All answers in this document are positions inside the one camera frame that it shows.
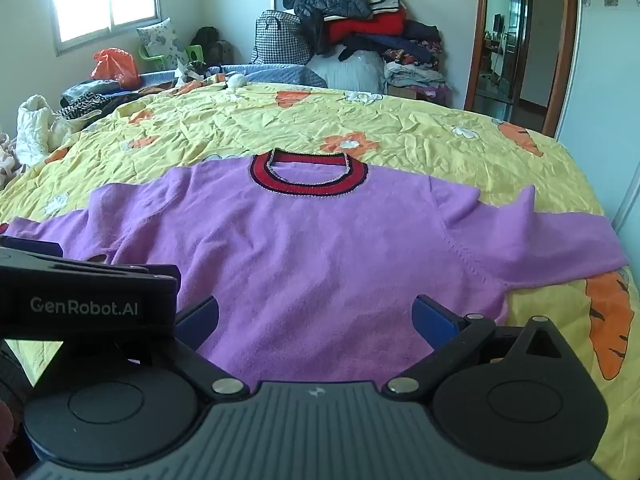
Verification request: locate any houndstooth bag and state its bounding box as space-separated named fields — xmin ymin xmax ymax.
xmin=250 ymin=10 xmax=313 ymax=66

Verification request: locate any window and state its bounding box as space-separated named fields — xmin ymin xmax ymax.
xmin=47 ymin=0 xmax=163 ymax=58

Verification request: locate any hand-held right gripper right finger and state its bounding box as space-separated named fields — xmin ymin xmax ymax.
xmin=382 ymin=295 xmax=573 ymax=403

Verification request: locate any blue quilt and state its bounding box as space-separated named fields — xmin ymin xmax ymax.
xmin=140 ymin=63 xmax=328 ymax=90

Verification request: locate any pile of clothes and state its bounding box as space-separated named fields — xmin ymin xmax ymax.
xmin=282 ymin=0 xmax=451 ymax=106

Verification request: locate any yellow printed bedsheet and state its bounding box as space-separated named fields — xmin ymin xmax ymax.
xmin=0 ymin=82 xmax=640 ymax=480

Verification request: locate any purple sweater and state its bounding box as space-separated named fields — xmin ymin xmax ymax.
xmin=0 ymin=149 xmax=630 ymax=383

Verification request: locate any orange plastic bag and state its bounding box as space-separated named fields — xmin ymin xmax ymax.
xmin=90 ymin=48 xmax=142 ymax=88

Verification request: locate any white stuffed bundle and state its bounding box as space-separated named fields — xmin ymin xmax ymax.
xmin=306 ymin=50 xmax=388 ymax=95

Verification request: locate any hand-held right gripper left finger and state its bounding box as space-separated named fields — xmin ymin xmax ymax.
xmin=125 ymin=296 xmax=251 ymax=403

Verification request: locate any wooden door frame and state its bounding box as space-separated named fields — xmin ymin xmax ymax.
xmin=462 ymin=0 xmax=581 ymax=138

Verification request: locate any floral pillow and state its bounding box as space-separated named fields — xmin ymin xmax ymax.
xmin=136 ymin=17 xmax=188 ymax=71

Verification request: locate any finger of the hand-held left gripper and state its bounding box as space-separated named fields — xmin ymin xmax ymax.
xmin=52 ymin=254 xmax=182 ymax=287

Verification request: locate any black backpack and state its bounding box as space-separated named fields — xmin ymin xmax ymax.
xmin=190 ymin=26 xmax=233 ymax=67

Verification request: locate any striped dark cloth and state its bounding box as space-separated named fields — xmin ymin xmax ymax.
xmin=60 ymin=91 xmax=121 ymax=121

